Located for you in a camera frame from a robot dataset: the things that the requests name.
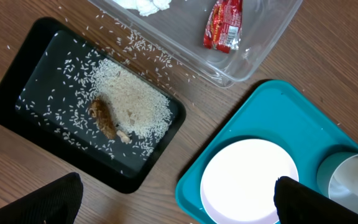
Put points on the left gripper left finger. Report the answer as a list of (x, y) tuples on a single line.
[(56, 202)]

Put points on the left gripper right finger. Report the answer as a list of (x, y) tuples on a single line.
[(298, 204)]

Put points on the large white plate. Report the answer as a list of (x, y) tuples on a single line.
[(238, 184)]

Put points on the brown food scrap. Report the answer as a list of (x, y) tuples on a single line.
[(99, 110)]

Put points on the pile of white rice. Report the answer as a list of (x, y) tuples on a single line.
[(134, 105)]

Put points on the red snack wrapper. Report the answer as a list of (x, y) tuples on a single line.
[(224, 26)]

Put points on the white cup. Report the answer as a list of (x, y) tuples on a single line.
[(337, 179)]

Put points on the teal serving tray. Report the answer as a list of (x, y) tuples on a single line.
[(276, 111)]

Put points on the black rectangular tray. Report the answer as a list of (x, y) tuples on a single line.
[(45, 95)]

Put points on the clear plastic bin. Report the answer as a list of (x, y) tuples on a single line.
[(179, 30)]

